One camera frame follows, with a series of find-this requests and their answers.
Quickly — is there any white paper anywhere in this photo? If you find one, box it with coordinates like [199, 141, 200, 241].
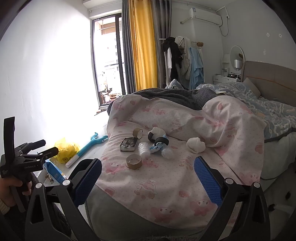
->
[186, 137, 206, 154]

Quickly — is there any light blue plush toy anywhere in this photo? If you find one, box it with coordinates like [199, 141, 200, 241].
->
[167, 79, 185, 90]

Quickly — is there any white air conditioner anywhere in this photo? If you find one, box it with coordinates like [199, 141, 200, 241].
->
[188, 7, 223, 26]

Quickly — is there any small cardboard tape core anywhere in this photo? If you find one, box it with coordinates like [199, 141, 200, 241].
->
[132, 127, 144, 139]

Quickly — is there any person's left hand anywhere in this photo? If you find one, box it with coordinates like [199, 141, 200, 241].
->
[0, 178, 33, 207]

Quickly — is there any blue patterned duvet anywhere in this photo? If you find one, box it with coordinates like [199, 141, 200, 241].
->
[196, 82, 296, 143]

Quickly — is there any white clothes rail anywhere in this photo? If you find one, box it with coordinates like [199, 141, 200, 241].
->
[158, 38, 204, 48]

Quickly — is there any white sock with black band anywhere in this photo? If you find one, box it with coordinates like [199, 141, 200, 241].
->
[147, 127, 167, 143]

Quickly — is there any air conditioner cable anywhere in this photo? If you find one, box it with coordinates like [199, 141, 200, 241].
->
[218, 14, 231, 37]

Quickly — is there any grey fleece blanket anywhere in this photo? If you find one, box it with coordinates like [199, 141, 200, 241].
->
[107, 88, 222, 116]

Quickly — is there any beige hanging garment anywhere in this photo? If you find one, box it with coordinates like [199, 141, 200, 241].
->
[174, 36, 192, 81]

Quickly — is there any wide cardboard tape core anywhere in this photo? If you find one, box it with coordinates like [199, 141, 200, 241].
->
[125, 154, 142, 169]

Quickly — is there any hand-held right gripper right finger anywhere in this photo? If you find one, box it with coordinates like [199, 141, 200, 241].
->
[194, 156, 271, 241]

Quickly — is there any grey curtain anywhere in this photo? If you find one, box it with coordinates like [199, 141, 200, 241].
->
[121, 0, 137, 94]
[150, 0, 172, 89]

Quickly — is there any beige padded headboard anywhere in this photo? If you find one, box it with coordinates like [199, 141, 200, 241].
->
[242, 61, 296, 107]

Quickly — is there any white hanging shirt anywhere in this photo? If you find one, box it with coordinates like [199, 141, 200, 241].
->
[166, 48, 173, 70]

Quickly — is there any thick bed quilt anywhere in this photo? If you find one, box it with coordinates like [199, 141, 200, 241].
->
[85, 181, 220, 241]

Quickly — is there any light blue hanging garment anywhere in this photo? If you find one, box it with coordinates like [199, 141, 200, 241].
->
[188, 46, 205, 90]

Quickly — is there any blue wipes packet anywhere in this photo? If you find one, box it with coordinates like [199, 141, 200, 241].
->
[43, 159, 68, 186]

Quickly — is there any blue tissue packet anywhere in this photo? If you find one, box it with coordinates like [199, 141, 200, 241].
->
[149, 143, 163, 154]

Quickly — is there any foil packet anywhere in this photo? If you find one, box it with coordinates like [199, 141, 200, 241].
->
[120, 137, 137, 152]

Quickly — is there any brown balcony pot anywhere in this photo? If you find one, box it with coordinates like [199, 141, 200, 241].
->
[105, 89, 117, 102]

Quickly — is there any black framed balcony door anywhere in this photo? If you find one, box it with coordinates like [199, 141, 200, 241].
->
[91, 13, 127, 107]

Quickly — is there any black jacket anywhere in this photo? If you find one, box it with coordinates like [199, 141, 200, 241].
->
[162, 37, 184, 80]

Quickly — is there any teal white back scratcher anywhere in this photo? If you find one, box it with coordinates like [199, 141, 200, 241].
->
[65, 132, 109, 169]

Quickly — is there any pink printed bed sheet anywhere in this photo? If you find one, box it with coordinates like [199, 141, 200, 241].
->
[99, 95, 267, 232]

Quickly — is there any beige pillow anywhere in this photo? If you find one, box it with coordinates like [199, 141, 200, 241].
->
[242, 77, 262, 97]

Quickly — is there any white dresser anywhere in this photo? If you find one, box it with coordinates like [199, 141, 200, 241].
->
[213, 54, 244, 86]

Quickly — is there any round wall mirror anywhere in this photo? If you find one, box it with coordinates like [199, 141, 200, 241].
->
[230, 45, 246, 70]

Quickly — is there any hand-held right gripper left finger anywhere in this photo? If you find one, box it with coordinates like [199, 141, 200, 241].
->
[24, 158, 102, 241]

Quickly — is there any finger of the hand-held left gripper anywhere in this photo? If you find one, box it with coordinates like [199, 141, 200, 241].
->
[23, 147, 59, 163]
[17, 139, 46, 154]

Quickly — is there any yellow plastic bag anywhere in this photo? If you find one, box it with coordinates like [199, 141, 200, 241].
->
[54, 138, 80, 164]

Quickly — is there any black tape roll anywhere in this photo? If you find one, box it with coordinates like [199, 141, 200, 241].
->
[154, 137, 170, 147]

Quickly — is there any yellow curtain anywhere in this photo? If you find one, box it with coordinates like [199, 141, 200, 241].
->
[129, 0, 158, 91]

